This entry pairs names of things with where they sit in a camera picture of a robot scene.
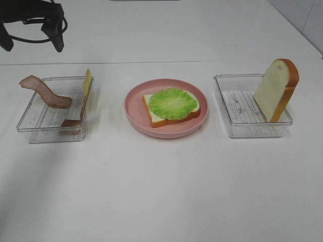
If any bacon strip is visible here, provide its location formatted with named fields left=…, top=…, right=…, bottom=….
left=19, top=75, right=72, bottom=108
left=59, top=97, right=87, bottom=135

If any upright white bread slice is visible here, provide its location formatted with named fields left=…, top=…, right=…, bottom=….
left=254, top=58, right=299, bottom=123

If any clear plastic bread tray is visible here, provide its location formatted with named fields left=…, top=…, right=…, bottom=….
left=213, top=74, right=293, bottom=138

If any yellow cheese slice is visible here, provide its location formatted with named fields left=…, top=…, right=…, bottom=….
left=83, top=69, right=92, bottom=103

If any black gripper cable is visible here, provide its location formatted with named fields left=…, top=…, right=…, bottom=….
left=7, top=15, right=69, bottom=43

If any clear plastic ingredient tray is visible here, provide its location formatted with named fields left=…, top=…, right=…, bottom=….
left=16, top=76, right=96, bottom=144

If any pink round plate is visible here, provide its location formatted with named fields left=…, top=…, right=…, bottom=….
left=124, top=79, right=209, bottom=139

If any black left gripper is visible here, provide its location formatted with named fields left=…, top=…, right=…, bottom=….
left=0, top=1, right=64, bottom=52

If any green lettuce leaf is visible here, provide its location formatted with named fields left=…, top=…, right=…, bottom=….
left=147, top=87, right=198, bottom=121

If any white bread slice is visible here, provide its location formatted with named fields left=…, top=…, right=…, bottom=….
left=142, top=91, right=202, bottom=129
left=254, top=58, right=299, bottom=123

